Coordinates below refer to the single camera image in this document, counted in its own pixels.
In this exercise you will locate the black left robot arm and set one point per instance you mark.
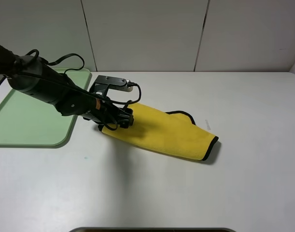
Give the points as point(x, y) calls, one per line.
point(32, 75)

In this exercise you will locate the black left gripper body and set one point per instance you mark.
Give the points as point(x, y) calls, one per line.
point(107, 114)

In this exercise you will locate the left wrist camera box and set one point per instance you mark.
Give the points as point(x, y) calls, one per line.
point(103, 83)

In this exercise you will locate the yellow towel with black trim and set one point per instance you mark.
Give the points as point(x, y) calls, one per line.
point(172, 133)

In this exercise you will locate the light green plastic tray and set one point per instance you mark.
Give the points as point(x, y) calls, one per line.
point(28, 122)

